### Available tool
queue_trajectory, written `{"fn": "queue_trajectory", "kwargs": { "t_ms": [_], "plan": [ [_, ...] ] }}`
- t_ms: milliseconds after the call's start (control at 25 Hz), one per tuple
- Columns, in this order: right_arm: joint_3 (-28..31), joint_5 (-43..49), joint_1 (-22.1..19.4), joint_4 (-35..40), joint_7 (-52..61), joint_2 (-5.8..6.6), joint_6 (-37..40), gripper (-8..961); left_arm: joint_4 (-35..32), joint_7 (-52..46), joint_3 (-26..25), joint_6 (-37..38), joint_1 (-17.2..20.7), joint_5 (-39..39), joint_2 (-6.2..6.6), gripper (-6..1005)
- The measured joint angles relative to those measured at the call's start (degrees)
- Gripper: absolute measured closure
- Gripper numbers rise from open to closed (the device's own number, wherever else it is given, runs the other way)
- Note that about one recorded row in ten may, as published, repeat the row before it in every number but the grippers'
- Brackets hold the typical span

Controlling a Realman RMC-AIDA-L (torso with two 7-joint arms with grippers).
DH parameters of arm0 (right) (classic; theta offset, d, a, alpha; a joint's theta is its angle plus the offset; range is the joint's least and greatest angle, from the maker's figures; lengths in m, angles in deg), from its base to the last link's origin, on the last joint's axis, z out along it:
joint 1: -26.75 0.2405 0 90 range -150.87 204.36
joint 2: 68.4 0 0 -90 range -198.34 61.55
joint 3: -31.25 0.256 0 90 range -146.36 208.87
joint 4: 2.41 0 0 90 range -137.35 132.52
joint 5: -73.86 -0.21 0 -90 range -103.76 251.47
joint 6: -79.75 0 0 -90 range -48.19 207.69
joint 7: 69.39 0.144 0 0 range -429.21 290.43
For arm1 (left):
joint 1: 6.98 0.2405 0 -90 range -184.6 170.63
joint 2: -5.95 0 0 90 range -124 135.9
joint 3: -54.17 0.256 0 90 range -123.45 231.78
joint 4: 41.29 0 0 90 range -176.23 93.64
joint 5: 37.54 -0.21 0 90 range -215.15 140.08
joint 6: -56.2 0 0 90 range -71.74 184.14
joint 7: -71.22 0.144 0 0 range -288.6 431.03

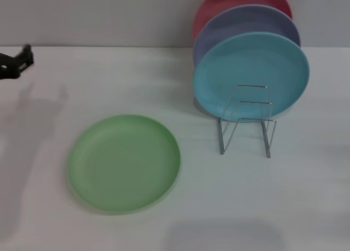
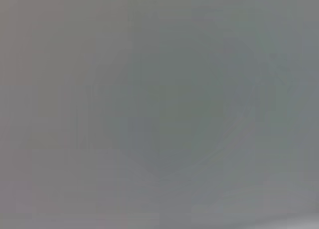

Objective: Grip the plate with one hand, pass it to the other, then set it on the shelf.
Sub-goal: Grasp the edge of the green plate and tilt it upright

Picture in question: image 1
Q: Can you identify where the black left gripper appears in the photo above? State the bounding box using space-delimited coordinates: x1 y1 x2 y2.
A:
0 44 35 81

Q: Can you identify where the green plastic plate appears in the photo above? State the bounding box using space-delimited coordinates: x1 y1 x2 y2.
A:
67 114 182 216

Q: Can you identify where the red plastic plate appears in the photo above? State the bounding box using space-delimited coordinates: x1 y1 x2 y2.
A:
192 0 293 42

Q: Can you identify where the blue plastic plate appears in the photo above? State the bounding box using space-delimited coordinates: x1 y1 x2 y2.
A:
192 31 311 125

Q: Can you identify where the purple plastic plate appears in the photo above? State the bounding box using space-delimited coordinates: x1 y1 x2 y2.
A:
192 4 302 69

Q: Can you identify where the chrome wire plate rack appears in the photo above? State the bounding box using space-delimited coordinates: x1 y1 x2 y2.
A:
218 84 278 159

